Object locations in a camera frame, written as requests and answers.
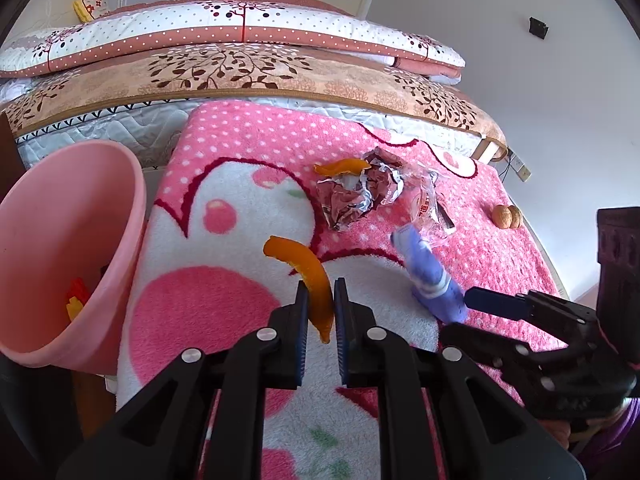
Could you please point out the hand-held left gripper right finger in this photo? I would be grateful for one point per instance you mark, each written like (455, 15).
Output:
(341, 335)

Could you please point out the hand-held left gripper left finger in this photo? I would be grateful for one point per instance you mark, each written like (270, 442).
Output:
(302, 335)

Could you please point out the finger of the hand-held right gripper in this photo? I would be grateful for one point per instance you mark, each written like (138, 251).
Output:
(480, 342)
(492, 302)

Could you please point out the purple plastic wrapper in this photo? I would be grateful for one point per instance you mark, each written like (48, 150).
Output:
(430, 275)

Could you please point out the large orange peel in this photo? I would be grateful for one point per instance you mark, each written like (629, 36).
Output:
(300, 265)

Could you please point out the red foam net sleeve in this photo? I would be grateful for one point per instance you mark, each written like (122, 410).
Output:
(79, 290)

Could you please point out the gold candy wrapper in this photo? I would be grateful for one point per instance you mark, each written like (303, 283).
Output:
(74, 308)

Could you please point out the pink plastic bin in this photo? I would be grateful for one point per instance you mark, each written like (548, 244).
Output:
(55, 220)

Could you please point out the person's right forearm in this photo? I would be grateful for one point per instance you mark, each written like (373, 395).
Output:
(620, 427)

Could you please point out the pink polka dot printed blanket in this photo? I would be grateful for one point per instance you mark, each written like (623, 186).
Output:
(220, 310)

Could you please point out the clear plastic wrapper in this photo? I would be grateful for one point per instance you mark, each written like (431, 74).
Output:
(425, 205)

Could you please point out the crumpled brown foil wrapper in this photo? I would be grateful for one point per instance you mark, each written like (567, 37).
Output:
(350, 200)

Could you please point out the dark carved wooden furniture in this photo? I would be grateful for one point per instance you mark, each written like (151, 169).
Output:
(620, 245)

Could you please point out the small orange peel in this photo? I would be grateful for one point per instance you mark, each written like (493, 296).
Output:
(345, 165)

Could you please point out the beige leaf print blanket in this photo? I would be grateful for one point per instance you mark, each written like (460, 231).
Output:
(250, 70)

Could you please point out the black furniture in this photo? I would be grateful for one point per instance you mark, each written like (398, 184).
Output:
(30, 415)

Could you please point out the white quilted mattress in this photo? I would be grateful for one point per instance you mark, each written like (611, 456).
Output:
(100, 127)

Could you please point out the folded dotted quilt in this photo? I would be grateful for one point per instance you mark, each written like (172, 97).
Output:
(200, 25)

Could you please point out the brown wooden nightstand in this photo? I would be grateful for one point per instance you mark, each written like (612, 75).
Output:
(7, 145)

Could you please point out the yellow floral pillow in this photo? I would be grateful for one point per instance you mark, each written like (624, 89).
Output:
(92, 7)

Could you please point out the wall power outlet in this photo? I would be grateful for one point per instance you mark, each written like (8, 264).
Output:
(520, 166)

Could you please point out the white bed frame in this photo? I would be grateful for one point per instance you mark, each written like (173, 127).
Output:
(490, 150)

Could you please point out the black wall mount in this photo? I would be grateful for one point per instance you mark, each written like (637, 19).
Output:
(538, 27)

